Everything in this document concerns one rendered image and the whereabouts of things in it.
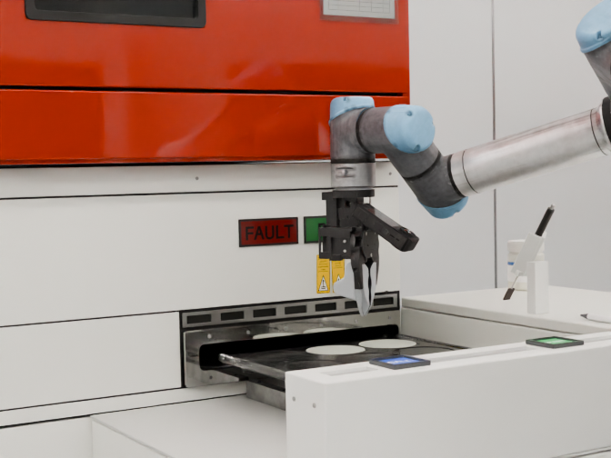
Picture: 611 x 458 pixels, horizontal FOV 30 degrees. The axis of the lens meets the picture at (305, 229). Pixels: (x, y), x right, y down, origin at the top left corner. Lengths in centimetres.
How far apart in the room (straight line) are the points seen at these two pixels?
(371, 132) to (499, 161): 21
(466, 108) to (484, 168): 232
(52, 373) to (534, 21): 291
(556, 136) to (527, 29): 259
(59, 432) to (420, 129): 74
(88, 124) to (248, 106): 28
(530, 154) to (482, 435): 51
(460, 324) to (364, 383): 67
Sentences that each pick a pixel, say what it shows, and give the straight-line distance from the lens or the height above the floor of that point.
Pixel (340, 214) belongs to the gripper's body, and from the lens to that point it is 191.
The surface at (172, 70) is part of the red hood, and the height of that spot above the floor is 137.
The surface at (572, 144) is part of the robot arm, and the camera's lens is 177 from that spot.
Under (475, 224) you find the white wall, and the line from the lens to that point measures 417.
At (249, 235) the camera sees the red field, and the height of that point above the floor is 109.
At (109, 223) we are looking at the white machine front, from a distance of 186.
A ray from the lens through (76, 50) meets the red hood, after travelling 180.
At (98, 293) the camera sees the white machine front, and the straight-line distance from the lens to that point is 187.
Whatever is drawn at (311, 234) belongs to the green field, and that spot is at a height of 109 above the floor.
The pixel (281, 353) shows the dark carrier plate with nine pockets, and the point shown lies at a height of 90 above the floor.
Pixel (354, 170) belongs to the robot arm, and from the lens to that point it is 187.
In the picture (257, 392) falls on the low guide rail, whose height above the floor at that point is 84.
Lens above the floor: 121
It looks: 3 degrees down
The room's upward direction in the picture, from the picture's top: 1 degrees counter-clockwise
